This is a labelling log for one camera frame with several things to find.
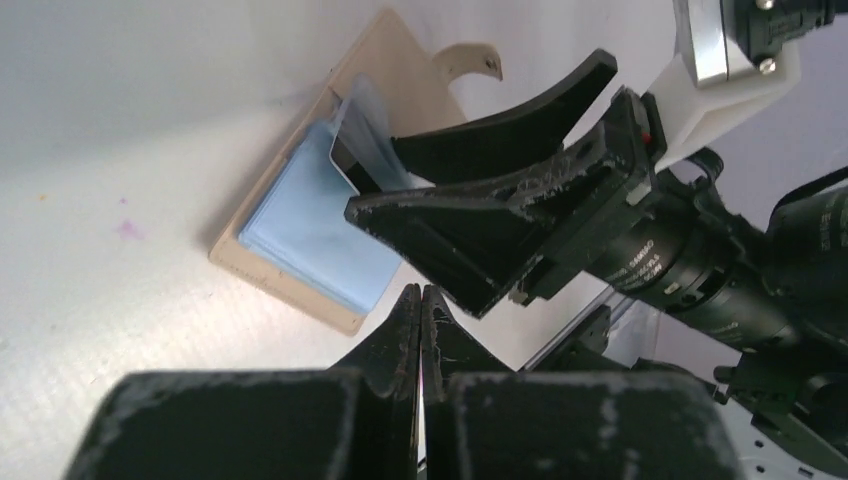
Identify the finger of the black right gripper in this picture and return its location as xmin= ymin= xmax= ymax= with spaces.
xmin=344 ymin=142 xmax=630 ymax=317
xmin=392 ymin=49 xmax=618 ymax=185

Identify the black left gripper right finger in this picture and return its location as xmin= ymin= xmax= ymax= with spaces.
xmin=421 ymin=286 xmax=744 ymax=479

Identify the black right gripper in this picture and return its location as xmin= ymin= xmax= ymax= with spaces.
xmin=516 ymin=89 xmax=847 ymax=371

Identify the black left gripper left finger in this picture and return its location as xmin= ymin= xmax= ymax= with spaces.
xmin=65 ymin=284 xmax=422 ymax=479

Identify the dark credit card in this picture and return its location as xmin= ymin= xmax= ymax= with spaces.
xmin=330 ymin=136 xmax=383 ymax=195

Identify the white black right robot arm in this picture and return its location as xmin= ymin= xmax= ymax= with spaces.
xmin=338 ymin=49 xmax=847 ymax=476

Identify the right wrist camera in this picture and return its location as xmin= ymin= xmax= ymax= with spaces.
xmin=648 ymin=0 xmax=847 ymax=170

